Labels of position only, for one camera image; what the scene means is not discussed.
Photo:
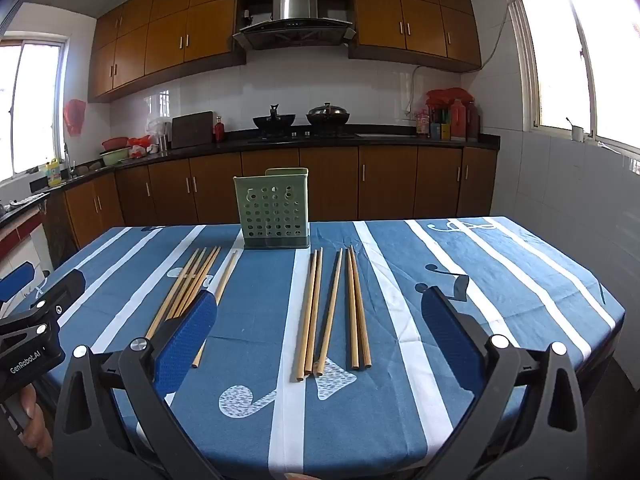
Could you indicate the small red bottle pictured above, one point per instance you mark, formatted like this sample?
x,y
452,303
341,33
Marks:
x,y
219,132

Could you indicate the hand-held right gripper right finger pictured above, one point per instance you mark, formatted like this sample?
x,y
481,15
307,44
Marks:
x,y
450,340

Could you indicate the yellow detergent bottle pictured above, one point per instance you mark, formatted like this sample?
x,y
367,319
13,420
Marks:
x,y
54,175

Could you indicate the person's left hand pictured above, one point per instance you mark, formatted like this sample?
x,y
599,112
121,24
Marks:
x,y
32,425

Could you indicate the wooden kitchen cabinets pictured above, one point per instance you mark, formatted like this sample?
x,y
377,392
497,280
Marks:
x,y
165,35
390,180

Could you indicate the small red plastic bag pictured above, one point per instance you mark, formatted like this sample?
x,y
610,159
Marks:
x,y
139,141

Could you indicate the green perforated utensil holder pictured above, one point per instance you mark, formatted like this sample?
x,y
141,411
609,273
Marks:
x,y
260,182

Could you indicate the blue striped tablecloth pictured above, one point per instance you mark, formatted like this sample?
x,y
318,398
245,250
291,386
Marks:
x,y
380,435

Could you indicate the dark wooden cutting board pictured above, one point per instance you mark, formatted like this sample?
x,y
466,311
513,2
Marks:
x,y
192,130

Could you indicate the large sliding window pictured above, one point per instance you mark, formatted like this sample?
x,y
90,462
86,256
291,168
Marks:
x,y
560,60

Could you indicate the steel faucet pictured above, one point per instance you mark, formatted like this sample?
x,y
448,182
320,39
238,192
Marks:
x,y
65,160

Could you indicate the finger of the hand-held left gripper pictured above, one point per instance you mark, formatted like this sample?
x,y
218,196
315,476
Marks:
x,y
17,280
62,290

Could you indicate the red plastic basin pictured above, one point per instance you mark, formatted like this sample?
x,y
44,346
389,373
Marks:
x,y
116,144

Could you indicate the steel range hood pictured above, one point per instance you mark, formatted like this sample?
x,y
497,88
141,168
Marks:
x,y
295,2

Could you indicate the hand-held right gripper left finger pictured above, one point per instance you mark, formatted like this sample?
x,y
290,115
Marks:
x,y
187,340

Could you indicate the red plastic bag on hook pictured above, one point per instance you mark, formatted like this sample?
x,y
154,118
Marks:
x,y
75,115

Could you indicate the white plastic bag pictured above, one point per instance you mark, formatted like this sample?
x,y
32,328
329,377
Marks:
x,y
159,125

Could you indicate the green plastic basin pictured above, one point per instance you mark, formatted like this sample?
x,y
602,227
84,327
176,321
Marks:
x,y
115,156

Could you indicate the black kitchen countertop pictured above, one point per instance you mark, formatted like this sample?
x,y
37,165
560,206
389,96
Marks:
x,y
400,141

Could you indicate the white cup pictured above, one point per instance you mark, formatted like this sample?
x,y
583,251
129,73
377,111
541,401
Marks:
x,y
577,134

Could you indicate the wooden lower kitchen cabinets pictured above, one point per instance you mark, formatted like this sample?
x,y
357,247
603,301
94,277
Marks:
x,y
390,180

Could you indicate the pink packet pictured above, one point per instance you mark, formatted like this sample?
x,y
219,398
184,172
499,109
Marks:
x,y
422,124

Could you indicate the wooden upper kitchen cabinets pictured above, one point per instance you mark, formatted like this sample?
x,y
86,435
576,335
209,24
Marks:
x,y
165,35

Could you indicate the large red plastic bag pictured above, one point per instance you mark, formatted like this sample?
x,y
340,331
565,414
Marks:
x,y
450,96

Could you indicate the black wok with lid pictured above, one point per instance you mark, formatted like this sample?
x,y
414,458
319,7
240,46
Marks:
x,y
327,116

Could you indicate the bunch of wooden chopsticks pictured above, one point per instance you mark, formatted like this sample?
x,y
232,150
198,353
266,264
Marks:
x,y
192,280

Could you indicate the small kitchen window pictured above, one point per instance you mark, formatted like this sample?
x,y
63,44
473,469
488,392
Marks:
x,y
35,110

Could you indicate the yellow blue carton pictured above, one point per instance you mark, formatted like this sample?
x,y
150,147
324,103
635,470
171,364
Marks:
x,y
442,131

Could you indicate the black gas stove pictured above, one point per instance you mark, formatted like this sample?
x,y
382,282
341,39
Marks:
x,y
300,136

